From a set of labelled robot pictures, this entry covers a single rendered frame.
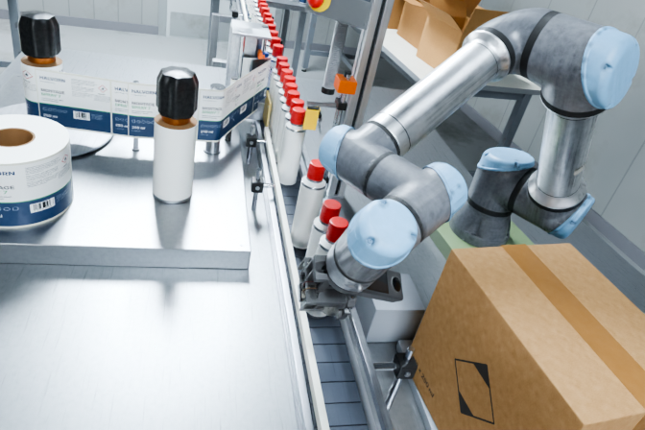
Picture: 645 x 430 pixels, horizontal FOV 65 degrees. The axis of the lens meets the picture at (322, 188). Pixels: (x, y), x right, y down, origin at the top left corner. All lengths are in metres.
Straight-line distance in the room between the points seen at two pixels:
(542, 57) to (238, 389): 0.73
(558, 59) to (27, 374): 0.96
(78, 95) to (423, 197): 0.94
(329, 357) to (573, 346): 0.39
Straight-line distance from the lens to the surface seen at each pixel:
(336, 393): 0.87
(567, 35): 0.91
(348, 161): 0.72
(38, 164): 1.08
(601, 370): 0.75
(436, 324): 0.88
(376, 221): 0.59
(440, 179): 0.68
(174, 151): 1.12
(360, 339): 0.84
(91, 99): 1.36
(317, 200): 1.03
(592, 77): 0.89
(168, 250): 1.07
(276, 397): 0.91
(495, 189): 1.25
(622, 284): 1.54
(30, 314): 1.04
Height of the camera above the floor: 1.57
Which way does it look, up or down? 31 degrees down
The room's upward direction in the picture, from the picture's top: 13 degrees clockwise
